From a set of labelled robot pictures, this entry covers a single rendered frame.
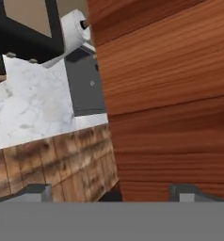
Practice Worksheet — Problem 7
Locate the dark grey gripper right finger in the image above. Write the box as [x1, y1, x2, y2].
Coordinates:
[168, 184, 224, 203]

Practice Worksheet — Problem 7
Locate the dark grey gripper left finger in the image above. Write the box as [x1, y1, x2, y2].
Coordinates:
[0, 183, 53, 203]

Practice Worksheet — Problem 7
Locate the rustic wooden cabinet front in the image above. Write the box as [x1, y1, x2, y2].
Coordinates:
[0, 122, 120, 203]

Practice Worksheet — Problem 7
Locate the grey toaster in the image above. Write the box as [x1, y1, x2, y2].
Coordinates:
[64, 44, 106, 118]

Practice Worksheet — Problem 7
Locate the white paper towel roll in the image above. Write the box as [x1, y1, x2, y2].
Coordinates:
[41, 8, 91, 69]

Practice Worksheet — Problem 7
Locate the black microwave oven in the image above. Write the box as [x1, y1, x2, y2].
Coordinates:
[0, 0, 66, 64]

